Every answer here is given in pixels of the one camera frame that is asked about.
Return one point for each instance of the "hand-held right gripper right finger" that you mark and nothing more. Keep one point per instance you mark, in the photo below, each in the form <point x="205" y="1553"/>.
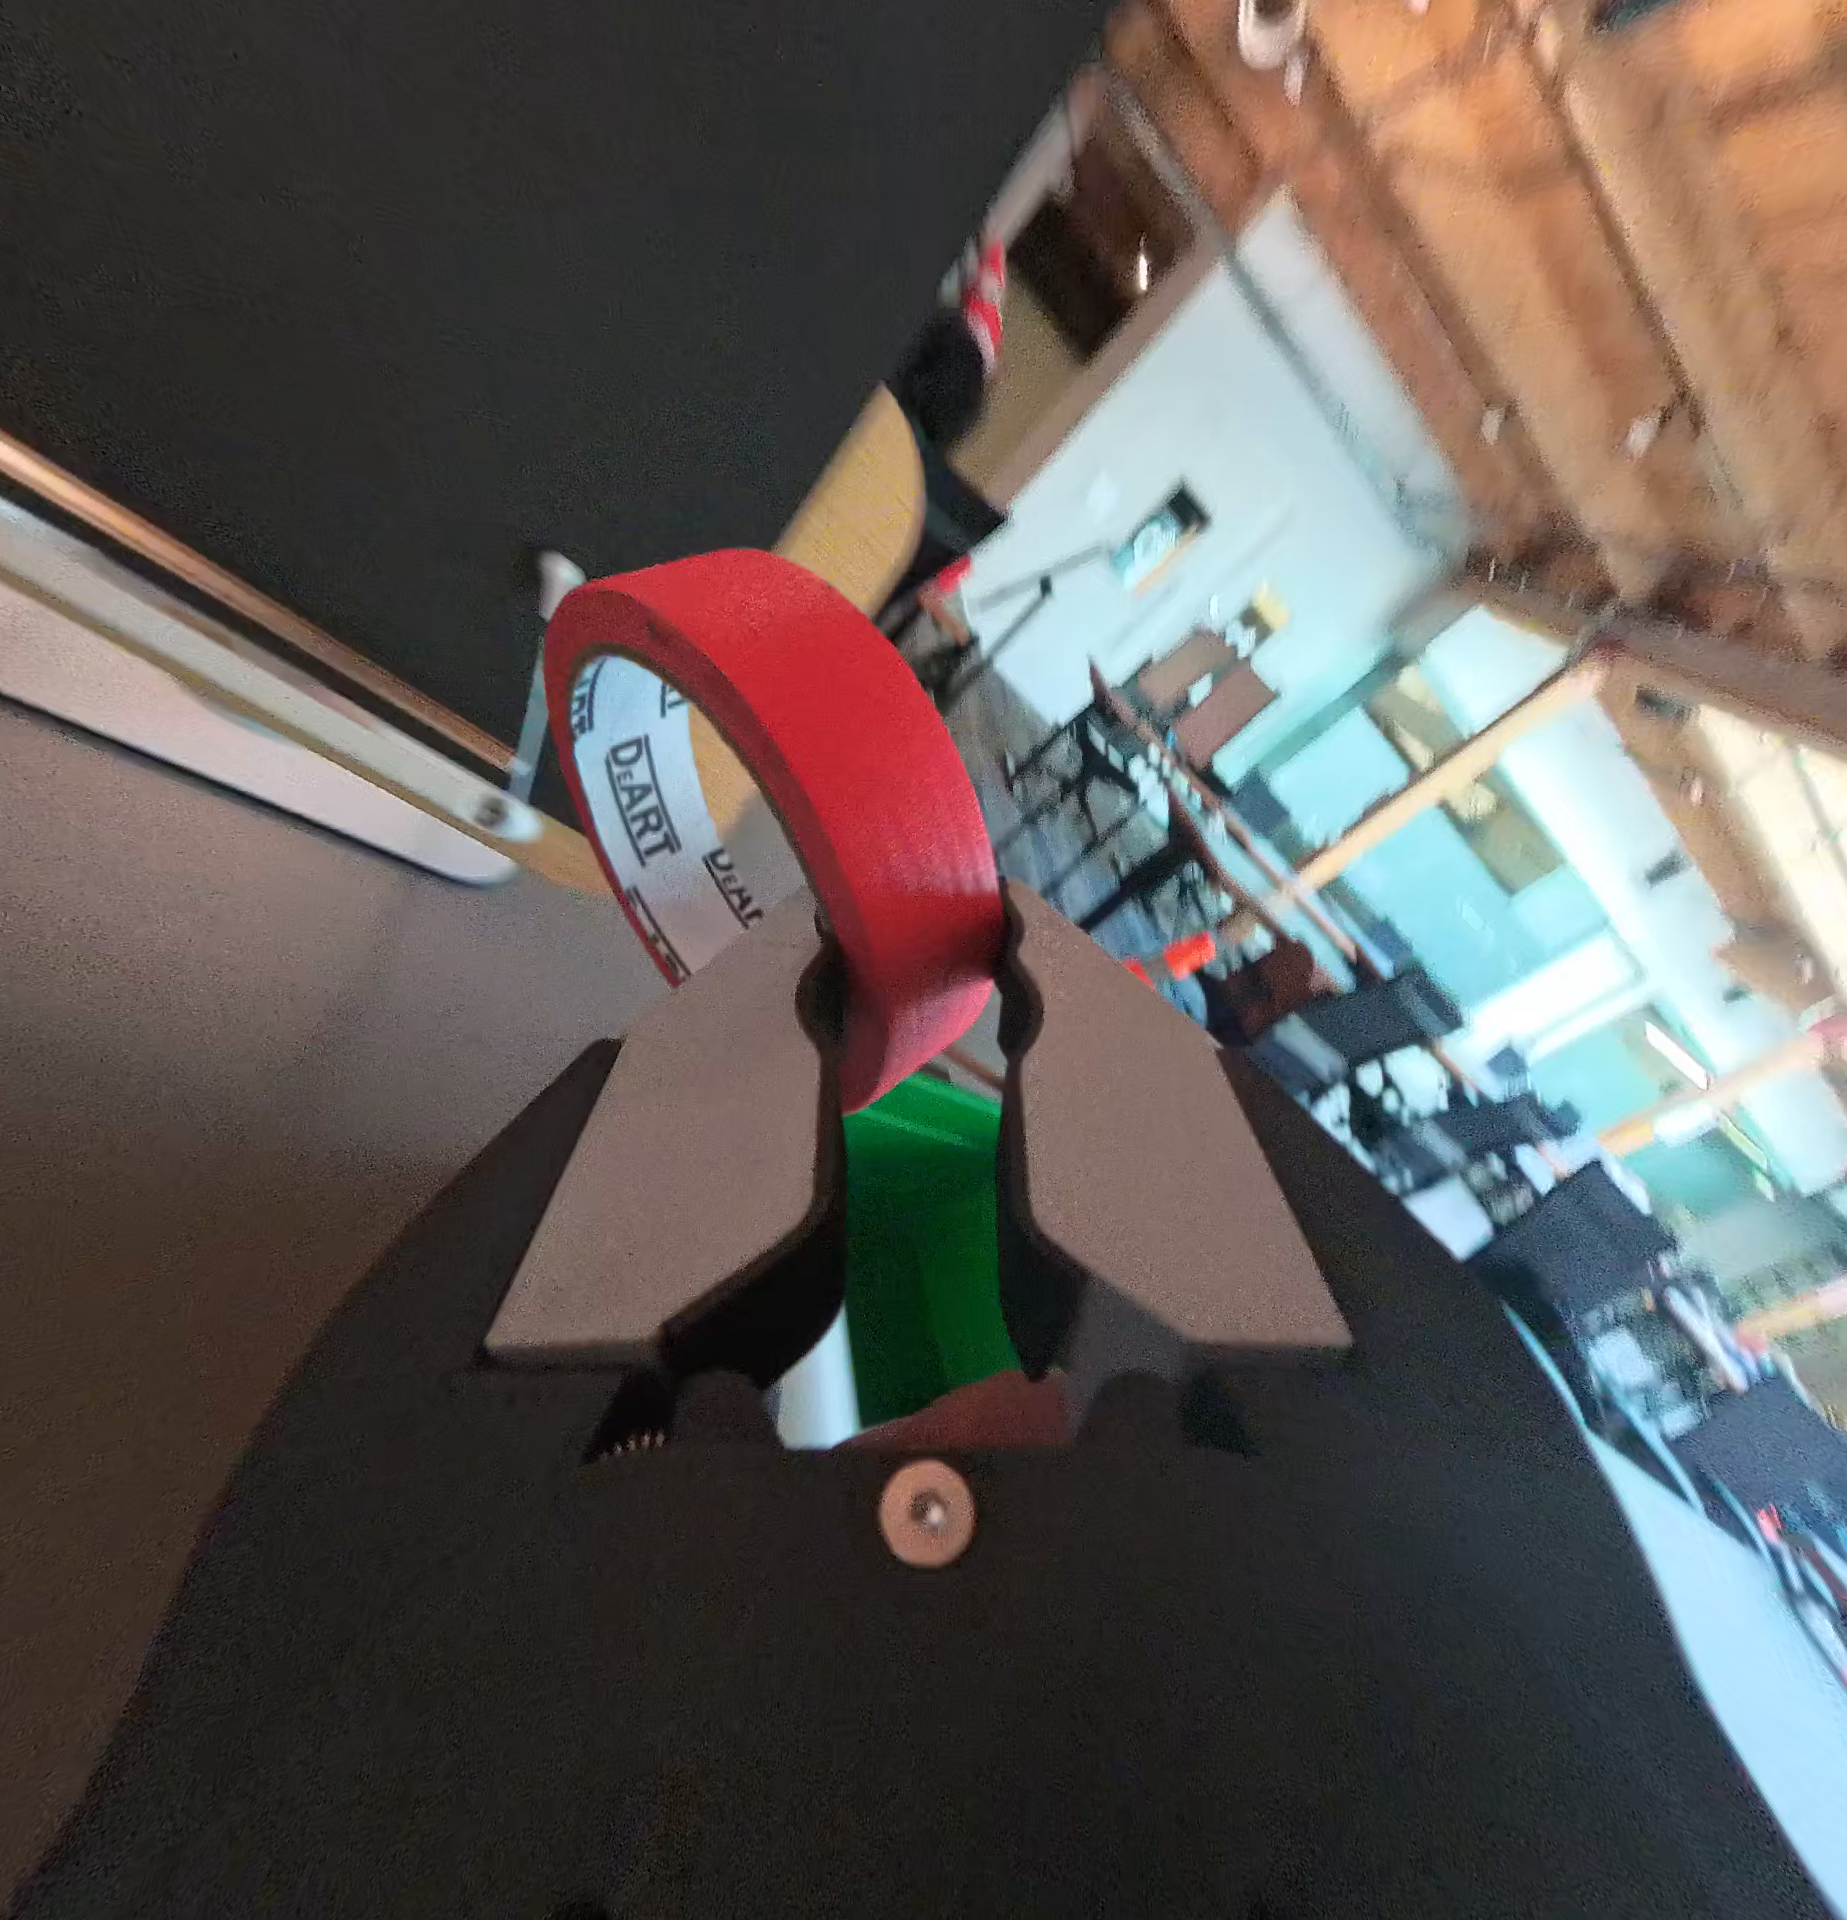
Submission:
<point x="1164" y="1185"/>

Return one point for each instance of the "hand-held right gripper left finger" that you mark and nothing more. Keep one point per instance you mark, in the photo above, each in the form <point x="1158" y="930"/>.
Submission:
<point x="684" y="1185"/>

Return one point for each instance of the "stack of green bins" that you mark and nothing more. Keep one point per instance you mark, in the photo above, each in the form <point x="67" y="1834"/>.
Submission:
<point x="924" y="1231"/>

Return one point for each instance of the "red tape roll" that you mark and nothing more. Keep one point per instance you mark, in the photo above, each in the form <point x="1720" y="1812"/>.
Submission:
<point x="864" y="750"/>

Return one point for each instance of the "silver clamp bar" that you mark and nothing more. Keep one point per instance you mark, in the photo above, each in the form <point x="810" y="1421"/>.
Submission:
<point x="113" y="585"/>

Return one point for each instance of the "black board with wooden edge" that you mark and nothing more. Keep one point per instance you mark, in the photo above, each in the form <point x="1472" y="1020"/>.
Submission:
<point x="412" y="300"/>

